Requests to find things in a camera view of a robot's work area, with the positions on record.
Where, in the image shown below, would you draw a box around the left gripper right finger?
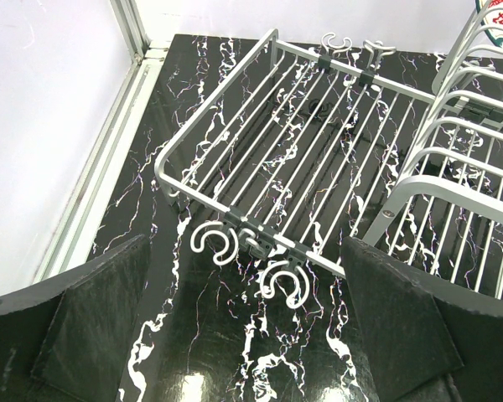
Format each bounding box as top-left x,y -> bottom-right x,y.
341,237 -> 503,401

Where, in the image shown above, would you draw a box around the grey wire dish rack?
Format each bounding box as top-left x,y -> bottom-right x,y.
154,3 -> 503,310

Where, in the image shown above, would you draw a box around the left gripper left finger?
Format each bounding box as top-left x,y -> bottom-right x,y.
0,235 -> 151,401

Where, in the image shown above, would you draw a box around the left aluminium frame post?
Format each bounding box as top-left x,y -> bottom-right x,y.
110,0 -> 150,64

